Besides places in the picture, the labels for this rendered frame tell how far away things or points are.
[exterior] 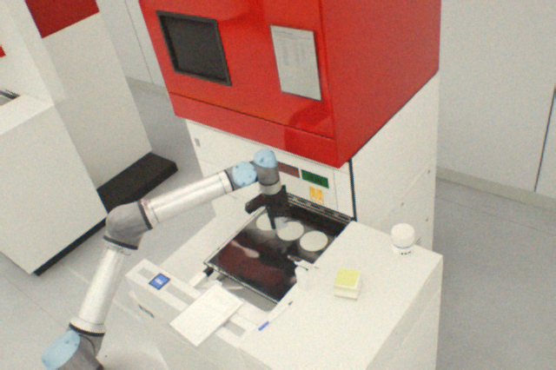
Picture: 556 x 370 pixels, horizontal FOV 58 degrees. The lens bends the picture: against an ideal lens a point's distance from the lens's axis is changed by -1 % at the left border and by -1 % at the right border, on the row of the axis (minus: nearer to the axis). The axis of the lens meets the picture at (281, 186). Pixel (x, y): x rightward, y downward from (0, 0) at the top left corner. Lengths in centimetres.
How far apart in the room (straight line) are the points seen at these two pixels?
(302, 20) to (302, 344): 91
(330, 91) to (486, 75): 169
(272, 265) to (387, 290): 43
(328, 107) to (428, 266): 60
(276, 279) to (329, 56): 78
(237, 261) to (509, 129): 190
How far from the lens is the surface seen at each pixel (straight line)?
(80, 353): 163
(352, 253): 173
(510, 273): 302
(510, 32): 293
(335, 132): 157
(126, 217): 156
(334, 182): 178
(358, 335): 153
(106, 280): 171
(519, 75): 301
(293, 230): 193
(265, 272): 181
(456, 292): 288
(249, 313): 173
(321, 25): 142
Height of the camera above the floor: 222
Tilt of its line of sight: 38 degrees down
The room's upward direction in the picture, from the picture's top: 11 degrees counter-clockwise
